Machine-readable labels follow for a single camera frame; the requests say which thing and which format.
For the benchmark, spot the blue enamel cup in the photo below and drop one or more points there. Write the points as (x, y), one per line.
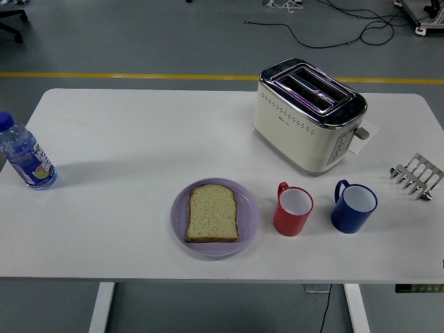
(348, 216)

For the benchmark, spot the slice of bread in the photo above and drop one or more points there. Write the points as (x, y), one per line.
(212, 215)

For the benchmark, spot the red enamel cup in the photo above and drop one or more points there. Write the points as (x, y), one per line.
(289, 223)

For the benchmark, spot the purple plate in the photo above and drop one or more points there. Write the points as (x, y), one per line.
(248, 215)

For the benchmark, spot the cream and chrome toaster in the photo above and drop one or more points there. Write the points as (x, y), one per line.
(295, 138)

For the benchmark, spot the grey box under table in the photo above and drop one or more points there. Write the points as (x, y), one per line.
(314, 289)

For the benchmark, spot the white table leg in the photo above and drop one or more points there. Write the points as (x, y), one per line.
(102, 308)
(357, 308)

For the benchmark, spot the metal toast rack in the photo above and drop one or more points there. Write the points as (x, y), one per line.
(416, 173)

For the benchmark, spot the water bottle blue cap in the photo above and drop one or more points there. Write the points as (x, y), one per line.
(27, 156)

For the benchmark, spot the black table control panel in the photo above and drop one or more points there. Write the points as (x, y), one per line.
(416, 288)

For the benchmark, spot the black office chair base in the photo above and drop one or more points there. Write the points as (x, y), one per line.
(14, 14)

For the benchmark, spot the metal equipment frame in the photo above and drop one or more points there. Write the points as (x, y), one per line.
(430, 22)

